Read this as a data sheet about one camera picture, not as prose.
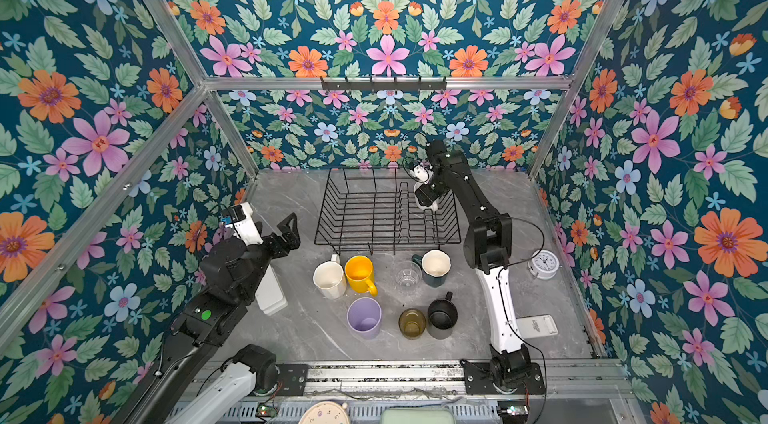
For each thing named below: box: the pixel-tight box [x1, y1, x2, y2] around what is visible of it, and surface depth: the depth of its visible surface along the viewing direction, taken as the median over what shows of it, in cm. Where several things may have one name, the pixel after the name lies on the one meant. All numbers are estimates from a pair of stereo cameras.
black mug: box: [427, 291, 459, 340], surface depth 82 cm
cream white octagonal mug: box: [313, 254, 346, 300], surface depth 84 cm
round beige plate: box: [298, 401, 350, 424], surface depth 68 cm
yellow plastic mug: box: [344, 255, 378, 296], surface depth 86 cm
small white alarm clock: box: [527, 249, 562, 280], surface depth 92 cm
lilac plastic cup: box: [346, 296, 382, 340], surface depth 82 cm
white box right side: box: [516, 314, 559, 339], surface depth 83 cm
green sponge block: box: [380, 408, 457, 424], surface depth 68 cm
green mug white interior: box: [411, 249, 452, 287], surface depth 87 cm
